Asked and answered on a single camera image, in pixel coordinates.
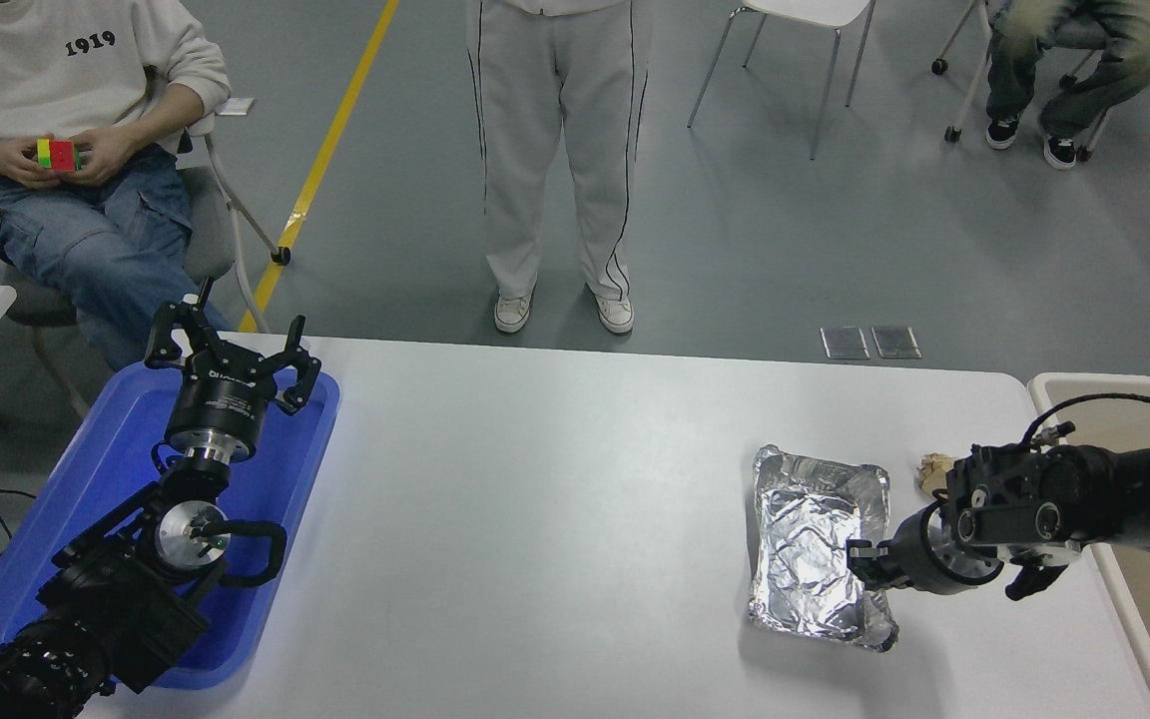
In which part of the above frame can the blue plastic tray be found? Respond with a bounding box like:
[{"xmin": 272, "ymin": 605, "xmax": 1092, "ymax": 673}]
[{"xmin": 0, "ymin": 361, "xmax": 341, "ymax": 692}]

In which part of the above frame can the person's left hand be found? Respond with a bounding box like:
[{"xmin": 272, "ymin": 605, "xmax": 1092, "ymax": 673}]
[{"xmin": 71, "ymin": 125, "xmax": 143, "ymax": 186}]

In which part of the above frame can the grey chair with white legs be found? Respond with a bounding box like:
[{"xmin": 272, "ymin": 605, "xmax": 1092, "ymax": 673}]
[{"xmin": 0, "ymin": 105, "xmax": 292, "ymax": 420}]

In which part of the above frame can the white chair with metal legs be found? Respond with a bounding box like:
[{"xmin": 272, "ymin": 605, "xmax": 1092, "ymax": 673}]
[{"xmin": 687, "ymin": 0, "xmax": 877, "ymax": 161}]

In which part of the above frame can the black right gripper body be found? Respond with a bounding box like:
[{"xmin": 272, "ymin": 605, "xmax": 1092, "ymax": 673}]
[{"xmin": 882, "ymin": 502, "xmax": 949, "ymax": 597}]

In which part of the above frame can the crumpled tan paper ball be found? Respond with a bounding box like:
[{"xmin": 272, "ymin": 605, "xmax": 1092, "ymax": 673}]
[{"xmin": 917, "ymin": 453, "xmax": 957, "ymax": 497}]

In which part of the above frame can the silver foil tray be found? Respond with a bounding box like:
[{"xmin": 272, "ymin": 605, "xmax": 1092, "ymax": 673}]
[{"xmin": 747, "ymin": 444, "xmax": 900, "ymax": 653}]

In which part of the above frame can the person's right hand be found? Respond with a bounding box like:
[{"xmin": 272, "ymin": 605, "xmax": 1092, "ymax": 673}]
[{"xmin": 0, "ymin": 135, "xmax": 52, "ymax": 189}]

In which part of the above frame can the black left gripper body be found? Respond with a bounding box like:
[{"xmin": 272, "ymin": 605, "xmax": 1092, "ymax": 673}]
[{"xmin": 168, "ymin": 358, "xmax": 279, "ymax": 444}]

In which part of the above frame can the person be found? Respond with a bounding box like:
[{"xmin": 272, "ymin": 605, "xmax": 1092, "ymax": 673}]
[
  {"xmin": 984, "ymin": 0, "xmax": 1150, "ymax": 171},
  {"xmin": 465, "ymin": 0, "xmax": 654, "ymax": 336},
  {"xmin": 0, "ymin": 0, "xmax": 233, "ymax": 372}
]

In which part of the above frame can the grey chair with castors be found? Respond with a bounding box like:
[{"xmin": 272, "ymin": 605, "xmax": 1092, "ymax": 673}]
[{"xmin": 931, "ymin": 0, "xmax": 1150, "ymax": 163}]

